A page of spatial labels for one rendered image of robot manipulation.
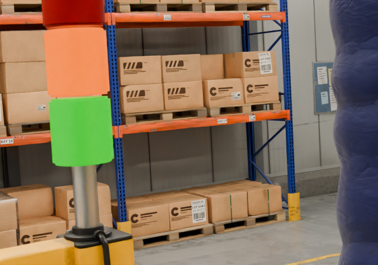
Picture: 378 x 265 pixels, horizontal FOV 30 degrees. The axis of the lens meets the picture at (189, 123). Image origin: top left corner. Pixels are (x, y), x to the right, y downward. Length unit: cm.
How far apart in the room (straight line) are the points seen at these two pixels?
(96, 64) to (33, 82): 799
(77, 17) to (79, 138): 9
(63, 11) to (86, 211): 16
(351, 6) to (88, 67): 90
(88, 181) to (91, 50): 11
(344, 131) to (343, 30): 20
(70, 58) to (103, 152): 8
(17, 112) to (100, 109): 794
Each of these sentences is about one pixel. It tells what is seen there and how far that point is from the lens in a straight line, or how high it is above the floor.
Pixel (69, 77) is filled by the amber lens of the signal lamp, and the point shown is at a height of 223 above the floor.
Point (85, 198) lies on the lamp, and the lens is 58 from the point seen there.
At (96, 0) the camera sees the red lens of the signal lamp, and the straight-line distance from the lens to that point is 57.
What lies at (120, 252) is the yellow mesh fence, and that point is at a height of 209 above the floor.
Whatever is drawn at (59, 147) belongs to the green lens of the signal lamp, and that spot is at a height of 218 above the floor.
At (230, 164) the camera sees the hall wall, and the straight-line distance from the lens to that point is 1136.
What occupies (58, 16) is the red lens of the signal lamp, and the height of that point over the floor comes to 228.
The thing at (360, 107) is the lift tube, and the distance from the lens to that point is 140.
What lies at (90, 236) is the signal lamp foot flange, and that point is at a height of 210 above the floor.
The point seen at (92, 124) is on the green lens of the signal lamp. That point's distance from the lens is 56.
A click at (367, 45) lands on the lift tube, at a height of 226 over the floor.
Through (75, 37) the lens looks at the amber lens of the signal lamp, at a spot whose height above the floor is 226.
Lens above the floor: 223
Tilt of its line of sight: 4 degrees down
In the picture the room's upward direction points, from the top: 3 degrees counter-clockwise
